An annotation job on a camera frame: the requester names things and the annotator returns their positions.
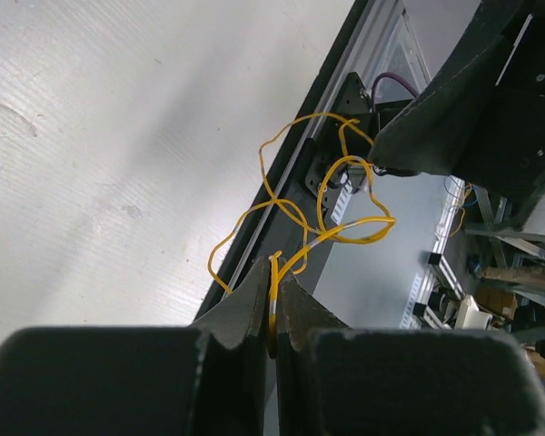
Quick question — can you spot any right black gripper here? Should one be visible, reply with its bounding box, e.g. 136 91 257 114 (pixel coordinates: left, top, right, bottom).
370 1 545 200

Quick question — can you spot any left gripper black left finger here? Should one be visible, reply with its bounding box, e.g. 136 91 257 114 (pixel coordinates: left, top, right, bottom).
0 258 271 435

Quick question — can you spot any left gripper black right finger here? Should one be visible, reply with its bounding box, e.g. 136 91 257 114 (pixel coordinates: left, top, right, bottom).
276 275 545 435

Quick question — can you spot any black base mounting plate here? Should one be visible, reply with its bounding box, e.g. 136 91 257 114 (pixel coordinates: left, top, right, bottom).
197 0 413 316

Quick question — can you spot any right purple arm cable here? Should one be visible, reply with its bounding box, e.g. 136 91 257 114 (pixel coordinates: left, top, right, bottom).
371 72 420 101

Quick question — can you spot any right white cable duct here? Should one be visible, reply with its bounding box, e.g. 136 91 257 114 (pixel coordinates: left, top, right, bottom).
326 179 353 225

